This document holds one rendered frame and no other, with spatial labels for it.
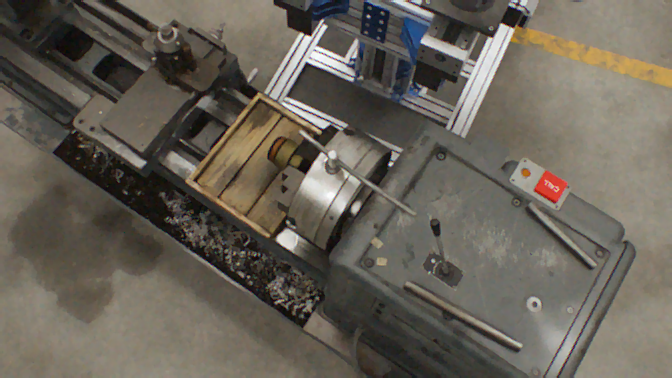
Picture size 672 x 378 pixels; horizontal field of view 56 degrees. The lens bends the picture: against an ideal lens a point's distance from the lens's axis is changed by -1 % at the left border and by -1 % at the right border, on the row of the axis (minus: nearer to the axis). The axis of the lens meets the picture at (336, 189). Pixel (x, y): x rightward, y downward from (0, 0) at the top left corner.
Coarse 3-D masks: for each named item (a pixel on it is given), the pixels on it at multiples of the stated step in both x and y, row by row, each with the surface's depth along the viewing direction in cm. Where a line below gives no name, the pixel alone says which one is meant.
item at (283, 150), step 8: (272, 144) 168; (280, 144) 168; (288, 144) 168; (296, 144) 169; (272, 152) 168; (280, 152) 167; (288, 152) 167; (272, 160) 170; (280, 160) 167; (288, 160) 166; (296, 160) 167; (304, 160) 173; (280, 168) 170; (296, 168) 167
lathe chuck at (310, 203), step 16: (352, 128) 163; (336, 144) 156; (352, 144) 157; (368, 144) 159; (320, 160) 154; (352, 160) 154; (304, 176) 154; (320, 176) 153; (336, 176) 153; (304, 192) 154; (320, 192) 153; (336, 192) 152; (304, 208) 156; (320, 208) 154; (288, 224) 164; (304, 224) 158
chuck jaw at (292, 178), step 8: (288, 168) 167; (288, 176) 166; (296, 176) 166; (288, 184) 164; (296, 184) 165; (288, 192) 163; (280, 200) 162; (288, 200) 162; (280, 208) 164; (288, 208) 162
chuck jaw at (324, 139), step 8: (328, 128) 162; (336, 128) 164; (344, 128) 162; (320, 136) 162; (328, 136) 162; (304, 144) 166; (320, 144) 163; (296, 152) 167; (304, 152) 166; (312, 152) 165; (320, 152) 164; (312, 160) 166
